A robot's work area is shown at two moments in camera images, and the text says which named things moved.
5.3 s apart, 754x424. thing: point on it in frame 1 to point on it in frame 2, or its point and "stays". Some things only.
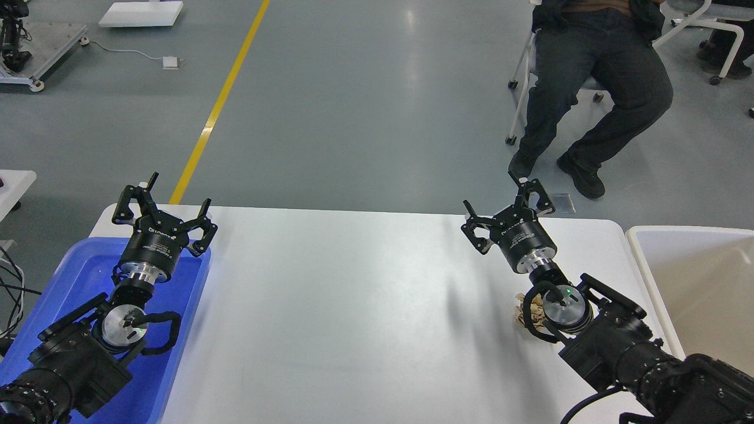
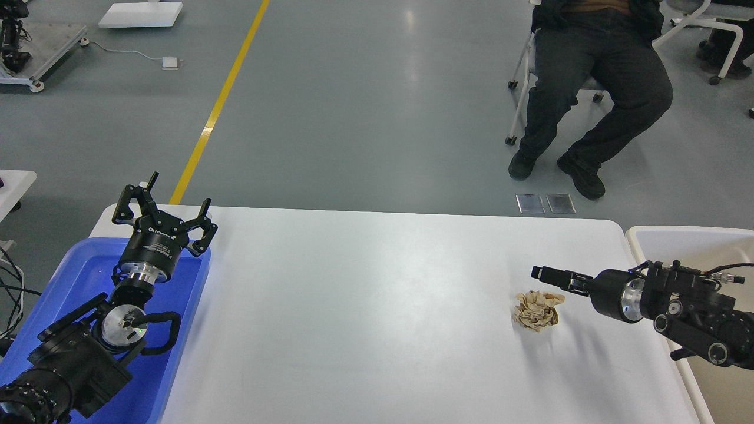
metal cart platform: [50, 42] stays
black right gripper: [525, 244] to [615, 293]
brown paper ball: [536, 310] stays
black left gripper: [154, 251] stays
